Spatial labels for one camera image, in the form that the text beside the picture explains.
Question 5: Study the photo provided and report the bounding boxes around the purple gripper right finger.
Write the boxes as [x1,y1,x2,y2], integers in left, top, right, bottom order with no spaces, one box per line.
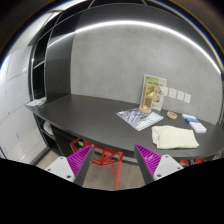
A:
[134,144,182,184]

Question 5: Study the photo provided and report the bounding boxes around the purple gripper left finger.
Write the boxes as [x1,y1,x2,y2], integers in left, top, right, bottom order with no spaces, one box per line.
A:
[46,145,94,186]

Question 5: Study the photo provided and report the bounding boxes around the cream folded towel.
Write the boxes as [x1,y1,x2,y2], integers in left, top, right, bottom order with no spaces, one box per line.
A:
[152,125,199,150]

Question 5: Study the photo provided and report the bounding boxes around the open magazine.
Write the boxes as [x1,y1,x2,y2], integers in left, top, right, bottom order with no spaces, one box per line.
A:
[117,108,163,131]

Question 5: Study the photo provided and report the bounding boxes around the small round wooden coaster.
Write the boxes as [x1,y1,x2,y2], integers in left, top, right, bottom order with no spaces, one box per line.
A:
[167,111,177,120]

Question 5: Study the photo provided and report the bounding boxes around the round wooden menu base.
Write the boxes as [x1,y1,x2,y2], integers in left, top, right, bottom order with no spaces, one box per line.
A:
[139,105,151,114]

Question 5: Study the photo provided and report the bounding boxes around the white blue box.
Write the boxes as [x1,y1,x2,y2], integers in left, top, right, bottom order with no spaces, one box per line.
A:
[182,114,207,133]

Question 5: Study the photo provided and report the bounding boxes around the upright menu card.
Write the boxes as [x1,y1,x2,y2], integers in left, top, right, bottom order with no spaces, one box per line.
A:
[140,75,167,111]

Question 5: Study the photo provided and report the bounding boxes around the white papers on counter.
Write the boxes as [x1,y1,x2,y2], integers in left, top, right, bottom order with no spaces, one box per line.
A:
[26,97,47,107]

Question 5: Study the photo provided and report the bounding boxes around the black tall shelf cabinet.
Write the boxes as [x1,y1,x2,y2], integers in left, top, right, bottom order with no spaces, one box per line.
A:
[29,6,81,104]

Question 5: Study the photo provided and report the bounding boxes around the red wire chair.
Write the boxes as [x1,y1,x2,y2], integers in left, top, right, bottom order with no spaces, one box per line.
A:
[69,137,125,191]

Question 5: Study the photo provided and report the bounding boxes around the white wall outlet panel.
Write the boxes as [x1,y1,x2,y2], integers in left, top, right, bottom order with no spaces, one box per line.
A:
[164,87,191,104]

